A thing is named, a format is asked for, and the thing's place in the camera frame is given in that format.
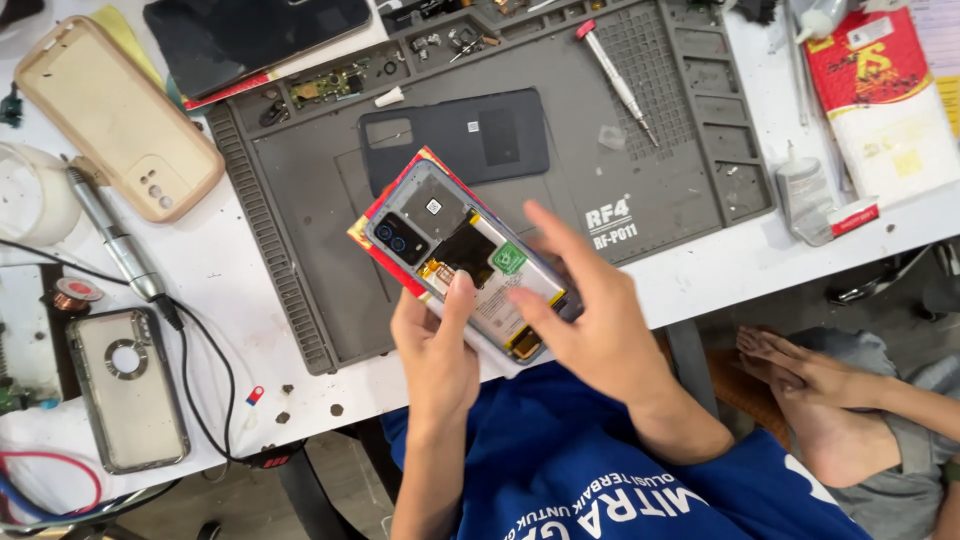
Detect black plug with red stripes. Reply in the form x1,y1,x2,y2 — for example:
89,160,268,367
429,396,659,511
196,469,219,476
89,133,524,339
240,441,309,471

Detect brown stool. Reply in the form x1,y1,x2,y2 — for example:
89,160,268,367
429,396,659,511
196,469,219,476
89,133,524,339
703,348,793,453

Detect heap of small metal parts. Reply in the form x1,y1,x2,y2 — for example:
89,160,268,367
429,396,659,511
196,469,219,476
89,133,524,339
408,24,501,66

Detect white squeeze bottle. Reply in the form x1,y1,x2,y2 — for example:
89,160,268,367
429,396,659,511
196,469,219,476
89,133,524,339
794,0,850,45

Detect person's blue shirt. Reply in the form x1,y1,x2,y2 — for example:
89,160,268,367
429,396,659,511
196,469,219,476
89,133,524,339
380,360,876,540

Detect red cable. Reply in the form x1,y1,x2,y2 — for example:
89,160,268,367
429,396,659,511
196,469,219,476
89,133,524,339
0,450,104,520

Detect white round container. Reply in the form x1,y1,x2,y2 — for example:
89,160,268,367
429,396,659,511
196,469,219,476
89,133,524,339
0,141,83,249

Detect copper wire spool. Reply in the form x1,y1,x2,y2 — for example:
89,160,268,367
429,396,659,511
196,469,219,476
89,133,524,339
51,276,105,315

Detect person's left hand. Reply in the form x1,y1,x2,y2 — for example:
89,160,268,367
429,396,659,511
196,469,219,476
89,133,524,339
389,269,482,441

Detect dark grey phone back cover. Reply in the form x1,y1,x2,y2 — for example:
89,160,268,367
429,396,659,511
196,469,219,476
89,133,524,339
357,87,552,199

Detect green circuit board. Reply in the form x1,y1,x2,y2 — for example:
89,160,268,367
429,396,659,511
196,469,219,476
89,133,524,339
288,65,368,111

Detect person's right hand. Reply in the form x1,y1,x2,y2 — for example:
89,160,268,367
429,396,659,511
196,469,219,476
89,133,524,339
506,198,663,420

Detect black cable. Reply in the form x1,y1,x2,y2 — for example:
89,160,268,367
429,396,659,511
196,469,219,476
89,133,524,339
0,238,260,464

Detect clear glue bottle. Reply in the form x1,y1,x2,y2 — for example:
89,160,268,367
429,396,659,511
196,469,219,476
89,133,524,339
774,139,838,248

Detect clear phone case with ring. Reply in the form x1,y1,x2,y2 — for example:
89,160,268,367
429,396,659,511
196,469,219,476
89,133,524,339
65,305,192,476

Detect yellow paper sheet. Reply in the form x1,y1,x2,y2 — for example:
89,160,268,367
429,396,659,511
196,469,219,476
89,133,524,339
89,5,167,93

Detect black tablet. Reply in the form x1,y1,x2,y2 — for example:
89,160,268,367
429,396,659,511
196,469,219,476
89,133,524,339
141,0,375,103

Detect silver screwdriver with red cap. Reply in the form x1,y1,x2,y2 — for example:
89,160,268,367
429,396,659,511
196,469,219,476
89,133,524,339
574,18,662,150

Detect silver rotary tool handpiece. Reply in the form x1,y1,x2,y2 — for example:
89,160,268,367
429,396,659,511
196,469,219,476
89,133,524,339
63,165,186,332

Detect metal tweezers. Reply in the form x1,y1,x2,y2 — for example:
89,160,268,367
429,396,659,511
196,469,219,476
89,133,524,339
782,0,813,129

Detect small red and white box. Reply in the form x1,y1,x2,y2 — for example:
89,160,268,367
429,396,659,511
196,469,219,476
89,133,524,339
826,195,881,240

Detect grey silicone repair mat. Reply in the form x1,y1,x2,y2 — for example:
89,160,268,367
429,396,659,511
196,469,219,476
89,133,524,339
205,0,777,377

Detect red printed card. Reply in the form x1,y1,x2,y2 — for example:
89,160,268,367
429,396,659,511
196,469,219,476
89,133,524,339
346,145,453,303

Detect red and white packet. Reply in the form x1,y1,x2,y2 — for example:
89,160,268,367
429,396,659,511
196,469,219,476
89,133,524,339
801,6,960,210

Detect beige phone case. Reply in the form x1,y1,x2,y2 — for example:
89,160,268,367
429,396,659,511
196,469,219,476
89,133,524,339
12,15,227,225

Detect smartphone with exposed battery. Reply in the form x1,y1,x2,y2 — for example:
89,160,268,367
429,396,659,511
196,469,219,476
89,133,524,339
363,159,584,367

